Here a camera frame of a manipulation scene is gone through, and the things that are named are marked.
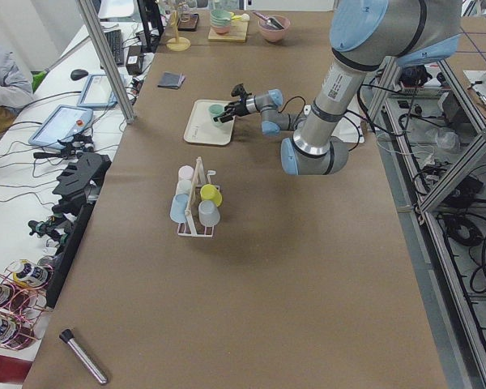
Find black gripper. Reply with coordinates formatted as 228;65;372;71
212;98;249;124

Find green cup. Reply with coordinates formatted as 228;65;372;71
208;104;224;127

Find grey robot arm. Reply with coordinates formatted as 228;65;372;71
281;0;462;175
214;83;306;135

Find cream rabbit print tray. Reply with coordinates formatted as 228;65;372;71
183;99;235;146

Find pink cup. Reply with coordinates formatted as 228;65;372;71
178;165;194;181

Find yellow cup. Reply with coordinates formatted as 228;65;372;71
200;184;223;207

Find white cup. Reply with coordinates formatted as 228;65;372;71
175;179;192;195

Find grey cup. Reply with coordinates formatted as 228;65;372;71
198;200;220;228

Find blue cup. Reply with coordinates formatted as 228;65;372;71
169;194;189;224

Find grey folded cloth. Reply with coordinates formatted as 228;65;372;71
157;71;185;89

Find wooden cutting board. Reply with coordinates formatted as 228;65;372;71
208;19;249;43

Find wooden stand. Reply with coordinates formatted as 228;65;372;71
166;11;190;52

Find pink bowl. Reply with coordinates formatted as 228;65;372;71
258;15;291;43

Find stacked green bowls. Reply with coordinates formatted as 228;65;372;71
210;9;232;35

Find black keyboard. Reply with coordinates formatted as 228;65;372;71
104;29;124;66

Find black computer mouse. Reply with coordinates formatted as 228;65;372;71
70;69;89;81

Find black plastic holder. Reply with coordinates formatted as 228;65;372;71
46;152;111;309

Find blue teach pendant tablet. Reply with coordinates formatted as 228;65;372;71
28;105;93;149

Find person in grey jacket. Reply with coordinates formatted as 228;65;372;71
0;46;33;134

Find metal tube with black cap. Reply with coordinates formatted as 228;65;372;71
59;329;109;385

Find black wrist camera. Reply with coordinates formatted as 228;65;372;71
231;83;251;99

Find white wire cup rack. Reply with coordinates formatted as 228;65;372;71
177;156;216;237

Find aluminium frame post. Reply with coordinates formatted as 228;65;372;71
76;0;135;125

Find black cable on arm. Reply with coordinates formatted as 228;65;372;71
277;95;368;153

